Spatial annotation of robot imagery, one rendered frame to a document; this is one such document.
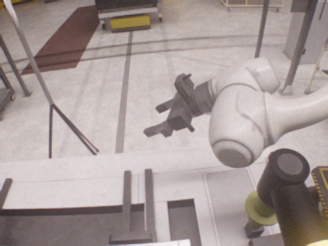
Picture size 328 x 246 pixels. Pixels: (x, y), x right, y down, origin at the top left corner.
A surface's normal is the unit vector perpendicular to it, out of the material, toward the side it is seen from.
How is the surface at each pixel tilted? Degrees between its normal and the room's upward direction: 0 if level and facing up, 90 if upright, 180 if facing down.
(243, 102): 15
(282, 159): 0
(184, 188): 0
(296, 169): 0
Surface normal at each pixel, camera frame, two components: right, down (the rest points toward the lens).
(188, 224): -0.07, -0.72
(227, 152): -0.43, 0.67
